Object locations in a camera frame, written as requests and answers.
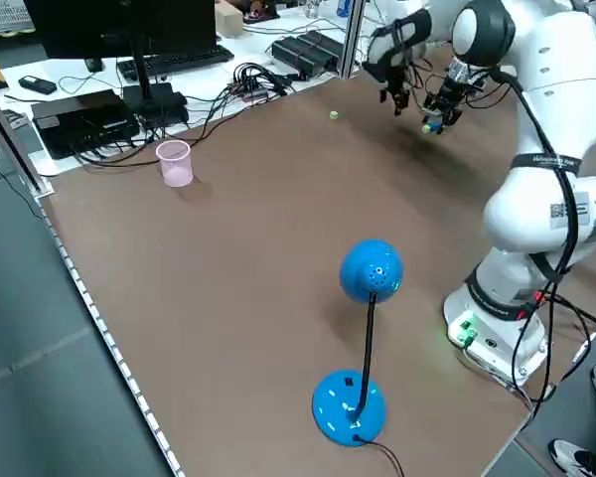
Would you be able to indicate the aluminium frame post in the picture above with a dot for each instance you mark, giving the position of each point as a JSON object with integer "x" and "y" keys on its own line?
{"x": 352, "y": 35}

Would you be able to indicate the black finned power supply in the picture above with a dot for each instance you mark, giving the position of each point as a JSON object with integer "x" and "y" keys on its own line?
{"x": 323, "y": 45}
{"x": 298, "y": 57}

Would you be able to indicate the black keyboard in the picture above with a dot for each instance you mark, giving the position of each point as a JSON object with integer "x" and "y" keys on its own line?
{"x": 179, "y": 59}

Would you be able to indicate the black computer monitor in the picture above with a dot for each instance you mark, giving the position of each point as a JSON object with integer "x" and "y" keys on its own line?
{"x": 119, "y": 25}

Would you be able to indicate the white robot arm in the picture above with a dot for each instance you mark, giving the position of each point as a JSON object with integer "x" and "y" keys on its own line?
{"x": 377, "y": 47}
{"x": 551, "y": 99}

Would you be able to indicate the black handheld device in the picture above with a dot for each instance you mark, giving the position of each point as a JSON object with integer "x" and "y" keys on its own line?
{"x": 37, "y": 84}

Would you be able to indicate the black desktop box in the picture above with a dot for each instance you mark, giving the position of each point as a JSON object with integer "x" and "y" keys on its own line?
{"x": 79, "y": 119}

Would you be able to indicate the small cardboard box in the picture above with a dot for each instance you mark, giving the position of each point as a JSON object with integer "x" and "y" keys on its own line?
{"x": 228, "y": 22}

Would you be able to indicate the pink plastic cup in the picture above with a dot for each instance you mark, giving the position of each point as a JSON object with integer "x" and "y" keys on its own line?
{"x": 175, "y": 166}

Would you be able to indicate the white desk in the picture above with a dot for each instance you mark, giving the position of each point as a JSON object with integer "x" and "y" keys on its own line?
{"x": 251, "y": 49}

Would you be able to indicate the aluminium frame rail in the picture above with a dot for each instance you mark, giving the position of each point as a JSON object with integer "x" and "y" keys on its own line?
{"x": 15, "y": 144}

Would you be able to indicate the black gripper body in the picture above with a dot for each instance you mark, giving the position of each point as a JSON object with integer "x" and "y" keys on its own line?
{"x": 449, "y": 97}
{"x": 400, "y": 74}

